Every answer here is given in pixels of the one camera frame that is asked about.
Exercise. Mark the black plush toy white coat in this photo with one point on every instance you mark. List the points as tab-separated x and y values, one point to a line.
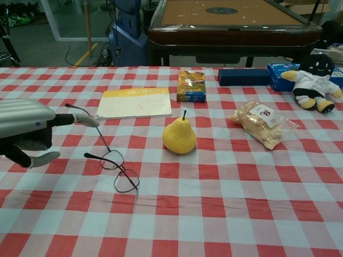
312	80

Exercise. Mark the yellow pear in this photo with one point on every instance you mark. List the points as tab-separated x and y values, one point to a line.
179	136

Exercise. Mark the blue chair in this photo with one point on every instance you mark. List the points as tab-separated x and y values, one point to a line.
128	45

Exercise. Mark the dark brown mahjong table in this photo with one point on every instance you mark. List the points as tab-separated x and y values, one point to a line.
230	34

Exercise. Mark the red white checkered tablecloth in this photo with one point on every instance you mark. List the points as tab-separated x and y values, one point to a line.
214	214

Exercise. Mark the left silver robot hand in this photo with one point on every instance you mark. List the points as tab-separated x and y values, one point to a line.
24	117

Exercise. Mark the black wire eyeglasses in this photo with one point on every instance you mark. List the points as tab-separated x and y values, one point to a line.
88	155

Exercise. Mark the blue Oreo cookie box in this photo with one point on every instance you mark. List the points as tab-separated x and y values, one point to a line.
276	77

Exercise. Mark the black bag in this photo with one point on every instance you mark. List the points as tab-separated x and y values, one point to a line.
332	32

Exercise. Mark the wooden pole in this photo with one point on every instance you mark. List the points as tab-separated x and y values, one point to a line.
88	26

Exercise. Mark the green bag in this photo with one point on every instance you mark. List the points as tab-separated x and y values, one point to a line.
20	21

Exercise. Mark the clear bag of snacks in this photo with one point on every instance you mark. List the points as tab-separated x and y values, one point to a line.
262	125

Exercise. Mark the dark blue case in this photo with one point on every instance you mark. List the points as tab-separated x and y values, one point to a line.
241	77

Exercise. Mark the yellow white envelope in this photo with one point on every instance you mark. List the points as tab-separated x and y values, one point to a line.
134	104

